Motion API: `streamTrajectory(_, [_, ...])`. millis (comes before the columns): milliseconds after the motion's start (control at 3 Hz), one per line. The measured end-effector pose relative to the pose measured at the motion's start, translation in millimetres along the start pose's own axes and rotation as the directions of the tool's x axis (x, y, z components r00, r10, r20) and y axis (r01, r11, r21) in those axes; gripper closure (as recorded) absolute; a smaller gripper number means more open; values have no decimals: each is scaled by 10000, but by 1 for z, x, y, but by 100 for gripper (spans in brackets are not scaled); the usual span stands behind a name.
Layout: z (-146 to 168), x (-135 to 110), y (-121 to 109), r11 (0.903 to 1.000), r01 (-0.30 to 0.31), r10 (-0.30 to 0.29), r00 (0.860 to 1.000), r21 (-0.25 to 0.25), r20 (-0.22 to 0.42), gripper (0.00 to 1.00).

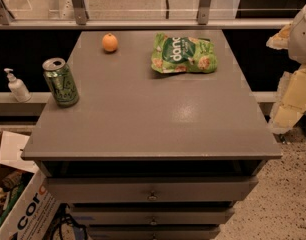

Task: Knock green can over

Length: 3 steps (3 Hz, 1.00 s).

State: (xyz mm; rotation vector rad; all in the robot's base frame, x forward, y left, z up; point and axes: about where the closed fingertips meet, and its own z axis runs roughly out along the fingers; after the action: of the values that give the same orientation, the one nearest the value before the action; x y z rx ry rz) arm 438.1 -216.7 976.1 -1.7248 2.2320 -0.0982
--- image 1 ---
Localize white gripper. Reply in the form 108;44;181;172
266;5;306;134

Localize green soda can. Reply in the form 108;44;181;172
42;57;79;107

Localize green snack bag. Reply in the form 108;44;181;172
151;33;218;74

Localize grey drawer cabinet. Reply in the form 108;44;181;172
23;30;280;240

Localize orange fruit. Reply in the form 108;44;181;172
102;33;118;52

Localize top drawer knob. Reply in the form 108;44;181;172
147;191;158;201

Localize drawer knob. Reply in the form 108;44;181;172
150;218;158;226
147;191;158;201

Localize white pump bottle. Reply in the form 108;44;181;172
4;68;31;102

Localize white paper sheet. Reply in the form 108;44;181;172
0;131;38;173

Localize white cardboard box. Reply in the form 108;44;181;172
0;131;59;240

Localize black cables under cabinet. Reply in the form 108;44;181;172
46;203;89;240

